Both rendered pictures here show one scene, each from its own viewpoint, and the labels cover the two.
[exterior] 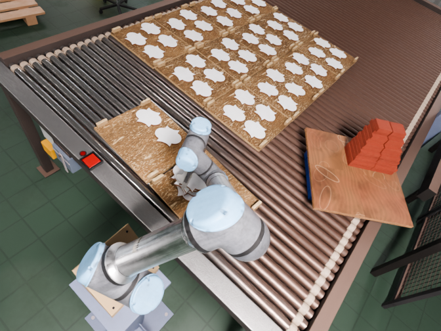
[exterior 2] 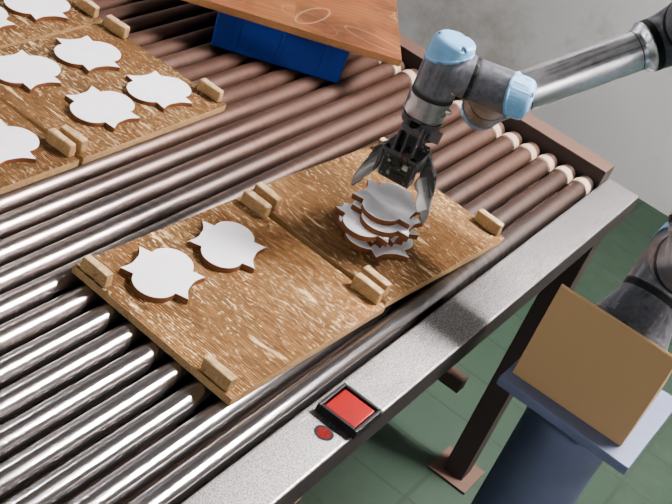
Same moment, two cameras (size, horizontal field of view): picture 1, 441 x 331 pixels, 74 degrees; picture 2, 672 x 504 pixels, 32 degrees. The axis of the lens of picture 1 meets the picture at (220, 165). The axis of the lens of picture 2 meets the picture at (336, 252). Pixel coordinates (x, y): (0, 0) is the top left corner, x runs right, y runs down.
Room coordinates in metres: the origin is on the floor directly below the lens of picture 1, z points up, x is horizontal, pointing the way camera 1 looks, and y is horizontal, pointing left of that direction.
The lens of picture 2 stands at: (0.80, 1.95, 2.10)
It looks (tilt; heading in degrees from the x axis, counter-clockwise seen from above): 34 degrees down; 268
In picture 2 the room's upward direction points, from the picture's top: 22 degrees clockwise
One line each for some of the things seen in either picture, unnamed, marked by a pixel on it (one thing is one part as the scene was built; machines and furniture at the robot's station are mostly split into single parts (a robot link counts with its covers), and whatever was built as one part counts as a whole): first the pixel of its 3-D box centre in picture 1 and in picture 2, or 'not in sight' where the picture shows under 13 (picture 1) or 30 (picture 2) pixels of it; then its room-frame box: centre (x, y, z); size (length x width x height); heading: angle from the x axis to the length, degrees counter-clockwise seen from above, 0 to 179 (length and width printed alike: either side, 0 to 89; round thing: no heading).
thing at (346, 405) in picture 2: (91, 161); (348, 410); (0.66, 0.57, 0.92); 0.06 x 0.06 x 0.01; 66
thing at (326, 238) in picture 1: (195, 131); (168, 205); (1.07, 0.19, 0.90); 1.95 x 0.05 x 0.05; 66
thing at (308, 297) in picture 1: (155, 161); (295, 298); (0.79, 0.31, 0.90); 1.95 x 0.05 x 0.05; 66
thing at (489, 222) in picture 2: not in sight; (489, 222); (0.49, -0.09, 0.95); 0.06 x 0.02 x 0.03; 151
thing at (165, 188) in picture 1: (207, 194); (379, 218); (0.70, 0.01, 0.93); 0.41 x 0.35 x 0.02; 61
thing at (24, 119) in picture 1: (31, 132); not in sight; (0.97, 1.25, 0.43); 0.12 x 0.12 x 0.85; 66
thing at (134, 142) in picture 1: (148, 138); (235, 289); (0.89, 0.39, 0.93); 0.41 x 0.35 x 0.02; 63
